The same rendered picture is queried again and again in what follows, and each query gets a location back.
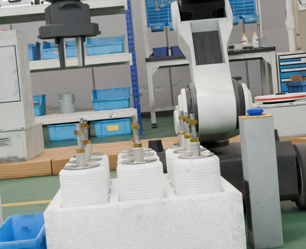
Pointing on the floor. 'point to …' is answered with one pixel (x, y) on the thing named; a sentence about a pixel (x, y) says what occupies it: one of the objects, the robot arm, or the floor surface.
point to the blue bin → (20, 233)
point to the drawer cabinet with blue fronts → (294, 67)
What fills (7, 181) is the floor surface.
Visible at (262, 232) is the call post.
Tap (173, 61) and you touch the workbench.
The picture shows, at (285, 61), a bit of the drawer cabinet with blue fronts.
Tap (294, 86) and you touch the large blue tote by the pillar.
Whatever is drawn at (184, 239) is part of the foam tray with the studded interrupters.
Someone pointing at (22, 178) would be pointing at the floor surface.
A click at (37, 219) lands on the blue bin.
